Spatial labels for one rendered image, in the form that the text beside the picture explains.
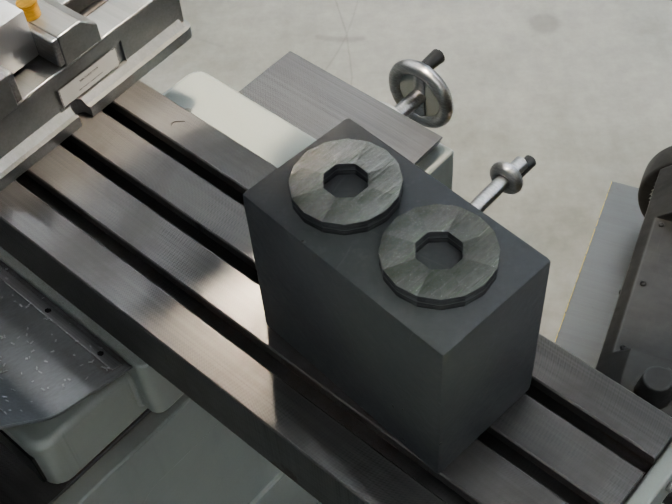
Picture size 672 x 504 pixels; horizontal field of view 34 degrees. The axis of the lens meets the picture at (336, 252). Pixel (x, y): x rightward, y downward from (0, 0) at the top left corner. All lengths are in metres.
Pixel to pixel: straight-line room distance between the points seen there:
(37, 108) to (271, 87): 0.43
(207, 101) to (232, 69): 1.31
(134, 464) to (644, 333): 0.67
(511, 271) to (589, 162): 1.66
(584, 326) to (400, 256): 0.92
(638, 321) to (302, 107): 0.53
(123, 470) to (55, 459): 0.11
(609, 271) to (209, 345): 0.90
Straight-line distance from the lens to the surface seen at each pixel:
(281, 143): 1.32
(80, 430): 1.15
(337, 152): 0.87
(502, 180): 1.67
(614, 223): 1.83
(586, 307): 1.72
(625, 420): 0.98
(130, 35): 1.25
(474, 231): 0.82
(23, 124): 1.19
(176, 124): 1.20
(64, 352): 1.13
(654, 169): 1.72
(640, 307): 1.50
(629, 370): 1.42
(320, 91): 1.50
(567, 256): 2.29
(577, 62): 2.69
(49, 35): 1.18
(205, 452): 1.38
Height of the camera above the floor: 1.80
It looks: 52 degrees down
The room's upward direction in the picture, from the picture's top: 5 degrees counter-clockwise
